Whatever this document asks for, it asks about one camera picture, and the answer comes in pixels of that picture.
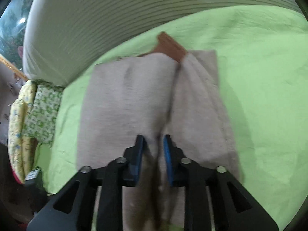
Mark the striped grey-white pillow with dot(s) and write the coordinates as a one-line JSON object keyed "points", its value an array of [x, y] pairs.
{"points": [[108, 16]]}

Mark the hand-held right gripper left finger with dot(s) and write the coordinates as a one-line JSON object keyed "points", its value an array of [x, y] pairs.
{"points": [[138, 158]]}

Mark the beige patterned knit sweater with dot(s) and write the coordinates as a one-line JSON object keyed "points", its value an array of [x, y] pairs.
{"points": [[125, 101]]}

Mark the gold framed landscape painting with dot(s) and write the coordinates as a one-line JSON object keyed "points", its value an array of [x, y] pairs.
{"points": [[12, 33]]}

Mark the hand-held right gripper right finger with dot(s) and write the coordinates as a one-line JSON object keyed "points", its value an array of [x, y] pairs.
{"points": [[167, 158]]}

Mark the yellow printed quilt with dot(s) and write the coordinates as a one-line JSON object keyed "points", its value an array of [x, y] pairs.
{"points": [[18, 130]]}

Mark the light green bed sheet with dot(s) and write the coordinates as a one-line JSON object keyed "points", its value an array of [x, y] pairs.
{"points": [[259, 89]]}

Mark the green patterned cloth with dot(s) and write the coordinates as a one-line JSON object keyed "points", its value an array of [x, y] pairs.
{"points": [[43, 110]]}

